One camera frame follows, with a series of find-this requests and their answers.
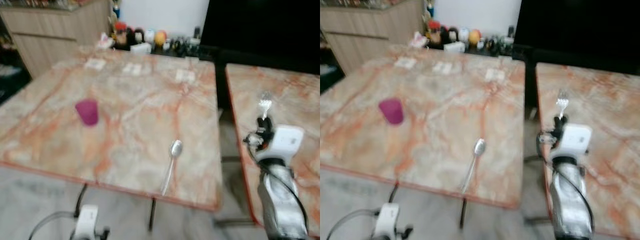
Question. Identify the black television screen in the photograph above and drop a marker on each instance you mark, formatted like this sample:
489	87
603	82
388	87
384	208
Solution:
260	30
580	30

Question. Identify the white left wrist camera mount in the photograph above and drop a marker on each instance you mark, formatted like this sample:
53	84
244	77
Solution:
87	222
388	221

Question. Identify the silver metal spoon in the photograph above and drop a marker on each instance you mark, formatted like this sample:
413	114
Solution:
173	154
477	152

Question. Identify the white small box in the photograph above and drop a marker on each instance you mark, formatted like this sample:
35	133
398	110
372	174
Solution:
454	47
141	48

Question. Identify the dark brown toy figure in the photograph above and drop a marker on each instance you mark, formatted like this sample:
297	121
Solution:
452	34
137	35

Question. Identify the pink white toy figure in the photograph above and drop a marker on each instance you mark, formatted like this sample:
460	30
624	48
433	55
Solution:
104	41
418	40

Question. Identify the light wooden cabinet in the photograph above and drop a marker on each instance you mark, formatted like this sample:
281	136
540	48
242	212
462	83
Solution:
55	30
372	29

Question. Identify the orange round toy figure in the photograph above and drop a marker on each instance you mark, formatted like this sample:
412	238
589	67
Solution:
474	36
160	38

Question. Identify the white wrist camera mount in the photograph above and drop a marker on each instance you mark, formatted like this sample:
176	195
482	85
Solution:
286	141
388	221
575	140
87	222

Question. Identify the silver metal fork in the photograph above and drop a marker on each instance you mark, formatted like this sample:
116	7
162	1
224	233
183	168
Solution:
265	106
562	105

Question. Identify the white round toy figure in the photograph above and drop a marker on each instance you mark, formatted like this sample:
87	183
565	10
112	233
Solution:
463	34
149	36

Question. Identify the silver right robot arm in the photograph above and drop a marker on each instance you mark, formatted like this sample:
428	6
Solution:
281	200
570	200

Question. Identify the purple plastic cup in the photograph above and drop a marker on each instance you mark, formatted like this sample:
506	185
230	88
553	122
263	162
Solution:
391	111
87	112

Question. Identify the red capped toy figure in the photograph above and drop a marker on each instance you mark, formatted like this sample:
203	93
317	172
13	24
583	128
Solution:
120	33
434	32

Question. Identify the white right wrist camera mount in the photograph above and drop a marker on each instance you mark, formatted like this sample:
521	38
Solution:
575	140
286	141

